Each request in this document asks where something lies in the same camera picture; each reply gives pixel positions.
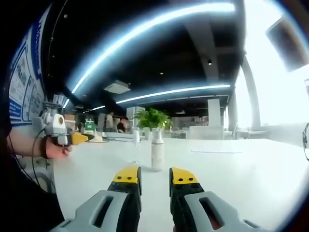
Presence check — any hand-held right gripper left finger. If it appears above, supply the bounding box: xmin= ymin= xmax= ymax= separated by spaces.
xmin=56 ymin=166 xmax=142 ymax=232

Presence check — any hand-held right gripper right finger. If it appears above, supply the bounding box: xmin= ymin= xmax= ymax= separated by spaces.
xmin=169 ymin=167 xmax=263 ymax=232

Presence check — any white pump bottle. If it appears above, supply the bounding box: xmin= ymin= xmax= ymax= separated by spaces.
xmin=151 ymin=128 xmax=165 ymax=170

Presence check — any person's left hand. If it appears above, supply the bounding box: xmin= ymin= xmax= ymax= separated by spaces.
xmin=38 ymin=111 xmax=73 ymax=160

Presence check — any green box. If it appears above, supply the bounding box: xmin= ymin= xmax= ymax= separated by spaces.
xmin=84 ymin=119 xmax=96 ymax=135

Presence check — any white framed office chair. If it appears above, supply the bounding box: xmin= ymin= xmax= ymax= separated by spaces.
xmin=31 ymin=169 xmax=57 ymax=194

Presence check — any ceiling air conditioner vent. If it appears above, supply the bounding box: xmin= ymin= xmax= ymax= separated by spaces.
xmin=103 ymin=79 xmax=132 ymax=95

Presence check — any green plant in white pot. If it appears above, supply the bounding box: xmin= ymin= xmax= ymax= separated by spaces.
xmin=132 ymin=108 xmax=173 ymax=141

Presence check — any person's dark clothing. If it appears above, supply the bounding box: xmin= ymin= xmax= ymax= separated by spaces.
xmin=0 ymin=116 xmax=66 ymax=232

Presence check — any long ceiling light strip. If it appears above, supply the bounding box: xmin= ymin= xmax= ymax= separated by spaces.
xmin=115 ymin=84 xmax=231 ymax=104
xmin=71 ymin=2 xmax=236 ymax=95

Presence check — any large bright window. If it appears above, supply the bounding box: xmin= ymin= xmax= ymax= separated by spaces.
xmin=224 ymin=0 xmax=309 ymax=136

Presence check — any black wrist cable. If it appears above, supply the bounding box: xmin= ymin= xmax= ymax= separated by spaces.
xmin=7 ymin=129 xmax=46 ymax=184

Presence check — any dark wall monitor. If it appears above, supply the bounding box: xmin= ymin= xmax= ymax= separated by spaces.
xmin=265 ymin=16 xmax=309 ymax=72

